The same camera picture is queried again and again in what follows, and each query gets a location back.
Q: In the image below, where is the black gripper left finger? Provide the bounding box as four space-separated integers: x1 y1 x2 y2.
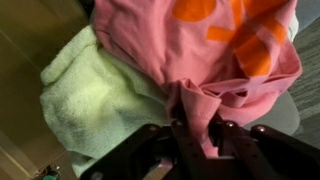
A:
79 106 218 180

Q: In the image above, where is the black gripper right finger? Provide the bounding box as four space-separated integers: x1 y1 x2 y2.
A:
208 113 320 180

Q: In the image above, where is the pale green terry towel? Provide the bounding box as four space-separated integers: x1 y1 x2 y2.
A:
39 24 172 178

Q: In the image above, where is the pink cloth with orange print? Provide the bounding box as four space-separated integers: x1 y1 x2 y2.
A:
92 0 304 158

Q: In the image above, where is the large brown cardboard box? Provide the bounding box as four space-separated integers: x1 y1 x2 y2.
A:
0 0 92 180

